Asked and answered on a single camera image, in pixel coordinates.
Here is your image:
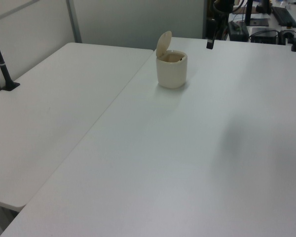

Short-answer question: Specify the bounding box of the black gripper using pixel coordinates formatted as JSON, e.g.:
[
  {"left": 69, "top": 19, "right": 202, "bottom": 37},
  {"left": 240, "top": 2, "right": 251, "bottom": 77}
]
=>
[{"left": 206, "top": 0, "right": 235, "bottom": 50}]

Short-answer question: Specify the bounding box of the beige trash bin with lid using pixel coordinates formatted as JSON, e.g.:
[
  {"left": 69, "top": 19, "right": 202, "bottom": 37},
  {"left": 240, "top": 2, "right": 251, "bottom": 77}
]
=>
[{"left": 155, "top": 30, "right": 188, "bottom": 89}]

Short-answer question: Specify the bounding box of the dark green device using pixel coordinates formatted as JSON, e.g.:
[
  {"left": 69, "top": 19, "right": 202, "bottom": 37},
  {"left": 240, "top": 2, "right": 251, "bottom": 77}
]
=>
[{"left": 227, "top": 20, "right": 250, "bottom": 41}]

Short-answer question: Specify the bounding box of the black monitor stand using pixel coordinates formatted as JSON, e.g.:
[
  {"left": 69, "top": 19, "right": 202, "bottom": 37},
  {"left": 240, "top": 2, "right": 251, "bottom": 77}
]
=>
[{"left": 245, "top": 0, "right": 270, "bottom": 27}]

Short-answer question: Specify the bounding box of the black electronics box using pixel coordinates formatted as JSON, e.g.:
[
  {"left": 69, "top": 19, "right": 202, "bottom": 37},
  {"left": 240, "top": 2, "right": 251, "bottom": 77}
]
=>
[{"left": 248, "top": 27, "right": 280, "bottom": 44}]

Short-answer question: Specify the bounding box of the black keyboard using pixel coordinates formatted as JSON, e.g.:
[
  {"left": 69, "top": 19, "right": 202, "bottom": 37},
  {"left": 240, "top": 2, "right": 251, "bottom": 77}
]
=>
[{"left": 271, "top": 6, "right": 296, "bottom": 28}]

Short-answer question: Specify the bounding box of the grey partition post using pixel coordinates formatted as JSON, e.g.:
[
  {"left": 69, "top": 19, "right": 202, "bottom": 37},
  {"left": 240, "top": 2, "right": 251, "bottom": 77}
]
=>
[{"left": 66, "top": 0, "right": 82, "bottom": 44}]

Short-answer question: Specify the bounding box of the black camera stand pole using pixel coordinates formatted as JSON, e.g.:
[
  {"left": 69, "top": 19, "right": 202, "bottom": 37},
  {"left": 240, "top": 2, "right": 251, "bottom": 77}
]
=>
[{"left": 0, "top": 20, "right": 21, "bottom": 91}]

